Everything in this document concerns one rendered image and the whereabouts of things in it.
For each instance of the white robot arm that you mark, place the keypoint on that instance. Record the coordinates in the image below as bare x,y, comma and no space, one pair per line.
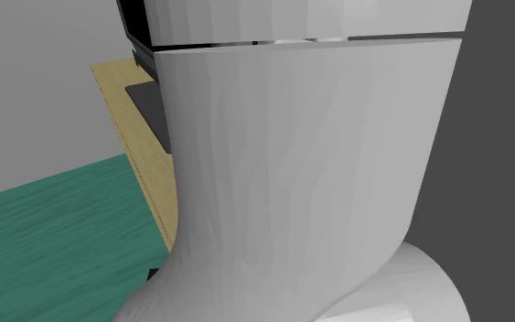
292,169

